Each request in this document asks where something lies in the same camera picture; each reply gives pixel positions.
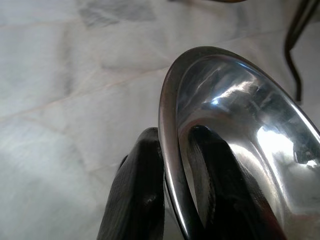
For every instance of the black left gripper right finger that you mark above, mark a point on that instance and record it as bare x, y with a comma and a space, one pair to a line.
220, 192

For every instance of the large steel bowl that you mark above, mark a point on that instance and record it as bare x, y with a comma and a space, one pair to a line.
237, 120

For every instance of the marble pattern folding table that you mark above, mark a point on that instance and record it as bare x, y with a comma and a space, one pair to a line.
293, 72

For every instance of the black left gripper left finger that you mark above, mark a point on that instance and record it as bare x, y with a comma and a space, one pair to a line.
135, 190

